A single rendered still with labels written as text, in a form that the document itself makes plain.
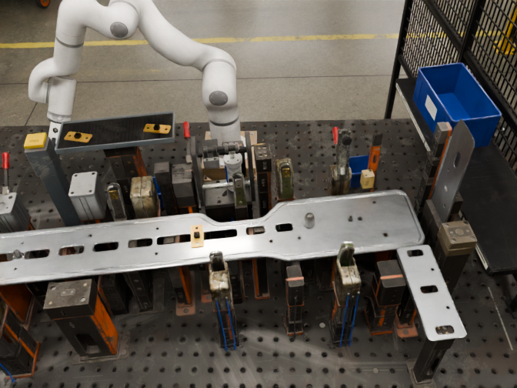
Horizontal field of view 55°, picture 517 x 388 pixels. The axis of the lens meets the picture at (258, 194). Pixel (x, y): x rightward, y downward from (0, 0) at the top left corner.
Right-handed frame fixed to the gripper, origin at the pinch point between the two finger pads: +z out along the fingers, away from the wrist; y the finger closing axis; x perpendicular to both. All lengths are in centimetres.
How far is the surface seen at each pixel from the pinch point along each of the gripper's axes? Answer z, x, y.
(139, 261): 4, -36, -63
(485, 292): -5, -149, -67
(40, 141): -15.8, -0.2, -31.9
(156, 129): -29, -35, -36
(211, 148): -30, -51, -51
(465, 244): -27, -121, -84
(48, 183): 0.3, -3.5, -25.7
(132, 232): 0, -33, -53
